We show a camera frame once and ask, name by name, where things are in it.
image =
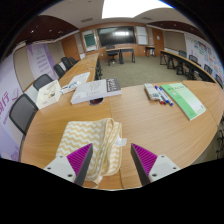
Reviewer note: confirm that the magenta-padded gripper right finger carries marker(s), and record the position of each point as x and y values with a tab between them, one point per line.
160	166

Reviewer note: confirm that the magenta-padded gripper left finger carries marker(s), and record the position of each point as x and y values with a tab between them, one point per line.
63	168

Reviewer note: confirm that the yellow white zigzag towel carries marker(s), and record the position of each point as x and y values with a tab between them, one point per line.
86	143

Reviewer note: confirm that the black mesh office chair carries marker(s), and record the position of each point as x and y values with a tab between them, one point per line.
68	62
22	113
42	81
59	70

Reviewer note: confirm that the green booklet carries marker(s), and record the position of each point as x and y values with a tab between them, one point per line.
183	100

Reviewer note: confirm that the blue-capped marker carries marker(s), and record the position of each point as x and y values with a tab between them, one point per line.
165	96

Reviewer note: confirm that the red-capped marker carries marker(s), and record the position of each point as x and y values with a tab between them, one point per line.
159	95

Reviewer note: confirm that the open white cardboard box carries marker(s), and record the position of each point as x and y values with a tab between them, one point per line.
48	95

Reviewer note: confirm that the large white book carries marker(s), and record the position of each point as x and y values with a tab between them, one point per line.
95	90

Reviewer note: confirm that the white printed paper booklet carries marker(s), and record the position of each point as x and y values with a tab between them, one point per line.
76	81

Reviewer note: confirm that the long wooden side table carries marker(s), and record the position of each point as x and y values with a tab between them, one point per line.
181	65

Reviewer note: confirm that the group of black chairs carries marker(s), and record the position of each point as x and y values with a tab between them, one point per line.
208	68

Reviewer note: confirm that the small wooden side desk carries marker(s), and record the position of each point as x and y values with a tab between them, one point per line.
150	49

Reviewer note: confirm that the dark-legged wooden desk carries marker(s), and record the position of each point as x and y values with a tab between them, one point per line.
126	51

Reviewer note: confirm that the black swivel desk chair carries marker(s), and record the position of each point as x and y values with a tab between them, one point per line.
111	53

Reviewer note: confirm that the whiteboard with green sheet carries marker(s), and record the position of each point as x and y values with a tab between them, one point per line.
89	40

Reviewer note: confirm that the plain white whiteboard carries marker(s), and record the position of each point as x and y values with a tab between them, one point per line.
141	35

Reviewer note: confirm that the large rectangular ceiling light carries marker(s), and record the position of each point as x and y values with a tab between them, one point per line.
133	8

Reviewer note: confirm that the purple white wall banner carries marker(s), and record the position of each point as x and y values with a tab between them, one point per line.
41	61

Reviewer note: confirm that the large black wall screen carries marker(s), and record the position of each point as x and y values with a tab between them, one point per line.
116	36

